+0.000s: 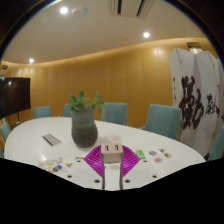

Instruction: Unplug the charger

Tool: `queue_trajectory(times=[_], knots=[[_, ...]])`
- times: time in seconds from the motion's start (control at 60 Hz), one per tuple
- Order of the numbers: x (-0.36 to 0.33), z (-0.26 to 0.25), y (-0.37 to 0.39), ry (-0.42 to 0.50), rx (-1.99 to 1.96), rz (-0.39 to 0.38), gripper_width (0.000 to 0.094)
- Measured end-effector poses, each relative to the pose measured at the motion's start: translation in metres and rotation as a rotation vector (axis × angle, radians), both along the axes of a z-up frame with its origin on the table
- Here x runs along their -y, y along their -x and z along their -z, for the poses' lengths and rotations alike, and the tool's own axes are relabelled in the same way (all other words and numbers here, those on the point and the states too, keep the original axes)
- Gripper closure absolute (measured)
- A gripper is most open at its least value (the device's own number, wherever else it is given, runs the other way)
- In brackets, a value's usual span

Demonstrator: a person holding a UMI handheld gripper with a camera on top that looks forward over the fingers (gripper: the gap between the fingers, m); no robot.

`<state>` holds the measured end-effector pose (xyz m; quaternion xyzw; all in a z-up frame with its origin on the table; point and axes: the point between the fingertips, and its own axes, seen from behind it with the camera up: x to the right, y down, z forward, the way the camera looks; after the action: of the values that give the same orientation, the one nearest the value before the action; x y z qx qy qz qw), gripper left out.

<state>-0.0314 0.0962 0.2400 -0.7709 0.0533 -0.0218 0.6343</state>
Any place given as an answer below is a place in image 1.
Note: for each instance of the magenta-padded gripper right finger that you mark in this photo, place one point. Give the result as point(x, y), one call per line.
point(129, 160)

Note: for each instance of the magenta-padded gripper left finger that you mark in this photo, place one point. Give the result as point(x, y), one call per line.
point(95, 160)

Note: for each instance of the small pink charger block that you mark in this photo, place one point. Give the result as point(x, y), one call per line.
point(111, 151)

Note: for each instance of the small green packet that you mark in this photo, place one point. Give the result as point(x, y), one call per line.
point(140, 154)

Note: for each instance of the small round sticker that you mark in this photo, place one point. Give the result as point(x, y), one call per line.
point(158, 160)
point(152, 153)
point(167, 155)
point(162, 150)

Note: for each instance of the small orange sticker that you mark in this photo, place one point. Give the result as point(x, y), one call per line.
point(69, 164)

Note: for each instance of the green plant in grey pot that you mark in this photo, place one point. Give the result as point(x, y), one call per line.
point(84, 128)

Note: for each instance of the group of teal chairs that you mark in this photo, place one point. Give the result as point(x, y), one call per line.
point(163, 120)

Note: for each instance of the white calligraphy folding screen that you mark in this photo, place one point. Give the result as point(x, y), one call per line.
point(196, 100)

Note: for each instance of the ceiling air vent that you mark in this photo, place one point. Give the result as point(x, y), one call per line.
point(131, 7)

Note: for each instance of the group of ceiling spotlights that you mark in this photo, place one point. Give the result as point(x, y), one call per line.
point(63, 10)

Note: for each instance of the black wall television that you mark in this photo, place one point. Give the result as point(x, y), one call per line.
point(13, 96)

